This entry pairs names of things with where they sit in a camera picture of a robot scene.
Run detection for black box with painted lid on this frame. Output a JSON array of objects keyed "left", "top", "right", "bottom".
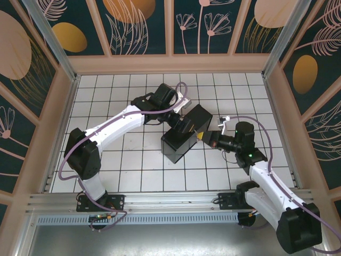
[{"left": 160, "top": 103, "right": 214, "bottom": 164}]

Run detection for aluminium side strip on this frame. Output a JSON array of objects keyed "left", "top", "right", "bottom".
[{"left": 39, "top": 76, "right": 80, "bottom": 193}]

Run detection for grey metal sheet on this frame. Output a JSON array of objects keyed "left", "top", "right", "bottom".
[{"left": 26, "top": 223, "right": 316, "bottom": 256}]

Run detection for small circuit board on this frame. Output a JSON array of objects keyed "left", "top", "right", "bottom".
[{"left": 89, "top": 213, "right": 112, "bottom": 222}]

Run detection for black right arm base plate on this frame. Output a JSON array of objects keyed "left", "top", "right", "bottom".
[{"left": 217, "top": 191, "right": 248, "bottom": 211}]

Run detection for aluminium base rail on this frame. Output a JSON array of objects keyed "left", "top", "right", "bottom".
[{"left": 25, "top": 188, "right": 316, "bottom": 214}]

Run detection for grey slotted cable duct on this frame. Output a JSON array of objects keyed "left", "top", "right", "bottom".
[{"left": 37, "top": 212, "right": 240, "bottom": 225}]

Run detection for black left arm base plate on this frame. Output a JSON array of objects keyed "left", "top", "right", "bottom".
[{"left": 76, "top": 194, "right": 126, "bottom": 213}]

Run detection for aluminium corner post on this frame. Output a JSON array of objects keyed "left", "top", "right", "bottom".
[
  {"left": 262, "top": 0, "right": 306, "bottom": 78},
  {"left": 20, "top": 0, "right": 80, "bottom": 84}
]

